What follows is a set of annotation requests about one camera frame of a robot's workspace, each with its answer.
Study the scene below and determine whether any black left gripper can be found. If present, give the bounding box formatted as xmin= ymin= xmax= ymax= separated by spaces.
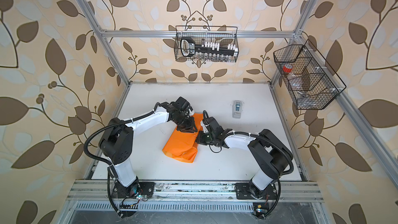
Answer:
xmin=173 ymin=112 xmax=201 ymax=132

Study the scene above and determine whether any orange wrapping paper sheet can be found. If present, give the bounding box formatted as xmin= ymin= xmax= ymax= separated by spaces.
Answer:
xmin=162 ymin=114 xmax=203 ymax=163

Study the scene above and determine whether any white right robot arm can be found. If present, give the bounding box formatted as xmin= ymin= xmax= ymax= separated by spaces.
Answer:
xmin=195 ymin=112 xmax=294 ymax=199

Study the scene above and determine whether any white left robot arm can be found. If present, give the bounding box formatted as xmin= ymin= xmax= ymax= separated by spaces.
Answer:
xmin=99 ymin=97 xmax=198 ymax=188

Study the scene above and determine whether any grey tape dispenser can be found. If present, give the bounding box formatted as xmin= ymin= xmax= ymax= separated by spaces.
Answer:
xmin=232 ymin=101 xmax=242 ymax=119

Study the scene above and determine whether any black white tool in basket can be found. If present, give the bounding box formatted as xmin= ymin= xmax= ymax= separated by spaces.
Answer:
xmin=179 ymin=37 xmax=239 ymax=59

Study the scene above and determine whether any red capped clear bottle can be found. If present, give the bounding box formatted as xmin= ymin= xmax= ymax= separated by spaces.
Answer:
xmin=283 ymin=63 xmax=307 ymax=97

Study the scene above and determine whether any black wire basket back wall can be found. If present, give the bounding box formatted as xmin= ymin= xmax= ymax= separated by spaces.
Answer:
xmin=174 ymin=25 xmax=239 ymax=63

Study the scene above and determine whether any black wire basket wall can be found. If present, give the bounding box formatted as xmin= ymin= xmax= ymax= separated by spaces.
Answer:
xmin=174 ymin=25 xmax=239 ymax=63
xmin=273 ymin=40 xmax=346 ymax=110

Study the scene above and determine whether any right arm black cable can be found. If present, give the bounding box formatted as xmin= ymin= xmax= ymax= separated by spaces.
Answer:
xmin=225 ymin=130 xmax=294 ymax=218

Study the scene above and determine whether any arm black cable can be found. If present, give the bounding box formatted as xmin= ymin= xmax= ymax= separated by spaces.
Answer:
xmin=225 ymin=130 xmax=294 ymax=218
xmin=83 ymin=102 xmax=159 ymax=218

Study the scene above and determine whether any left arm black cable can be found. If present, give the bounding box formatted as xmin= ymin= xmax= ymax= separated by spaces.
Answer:
xmin=83 ymin=102 xmax=159 ymax=218

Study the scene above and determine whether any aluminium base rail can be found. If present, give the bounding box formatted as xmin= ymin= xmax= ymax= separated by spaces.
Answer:
xmin=67 ymin=179 xmax=324 ymax=203

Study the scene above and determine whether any black wire basket right wall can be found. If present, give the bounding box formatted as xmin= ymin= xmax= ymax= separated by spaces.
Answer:
xmin=273 ymin=40 xmax=346 ymax=110

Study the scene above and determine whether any aluminium frame post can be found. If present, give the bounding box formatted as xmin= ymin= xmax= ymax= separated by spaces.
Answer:
xmin=75 ymin=0 xmax=131 ymax=87

